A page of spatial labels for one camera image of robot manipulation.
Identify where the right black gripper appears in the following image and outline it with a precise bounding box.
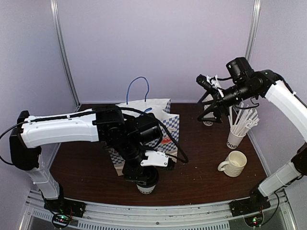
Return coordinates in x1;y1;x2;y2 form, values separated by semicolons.
197;80;256;124

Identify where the blue checkered paper bag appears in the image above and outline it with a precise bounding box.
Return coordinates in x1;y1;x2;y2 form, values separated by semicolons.
108;76;179;176

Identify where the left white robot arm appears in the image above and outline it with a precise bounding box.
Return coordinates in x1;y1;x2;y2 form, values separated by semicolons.
9;106;168;213

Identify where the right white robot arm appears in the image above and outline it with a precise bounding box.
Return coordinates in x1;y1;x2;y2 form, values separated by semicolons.
196;57;307;150

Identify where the stack of white paper cups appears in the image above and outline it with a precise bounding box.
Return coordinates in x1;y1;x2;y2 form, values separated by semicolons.
203;112;215;127

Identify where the bundle of white wrapped straws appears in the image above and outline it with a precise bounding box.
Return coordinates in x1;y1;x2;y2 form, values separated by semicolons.
228;103;260;137

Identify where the white cup holding straws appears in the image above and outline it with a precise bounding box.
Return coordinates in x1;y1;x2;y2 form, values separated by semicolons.
226;128;246;149

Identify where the white ceramic mug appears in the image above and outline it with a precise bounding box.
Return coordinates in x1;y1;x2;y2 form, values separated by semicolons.
217;150;247;177

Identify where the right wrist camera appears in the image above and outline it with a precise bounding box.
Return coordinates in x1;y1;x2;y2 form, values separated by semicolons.
196;74;224;98

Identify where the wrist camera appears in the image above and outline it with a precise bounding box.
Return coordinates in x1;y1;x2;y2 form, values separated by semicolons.
140;150;176;170
196;74;224;98

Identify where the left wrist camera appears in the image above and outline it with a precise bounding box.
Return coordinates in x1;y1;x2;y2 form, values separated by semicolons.
140;150;176;170

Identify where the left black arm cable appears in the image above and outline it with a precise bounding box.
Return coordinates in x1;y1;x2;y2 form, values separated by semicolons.
0;106;189;166

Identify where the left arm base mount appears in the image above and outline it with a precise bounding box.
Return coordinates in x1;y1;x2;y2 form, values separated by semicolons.
44;198;86;229

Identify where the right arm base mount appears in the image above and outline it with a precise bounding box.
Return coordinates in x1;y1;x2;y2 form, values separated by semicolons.
229;198;271;228

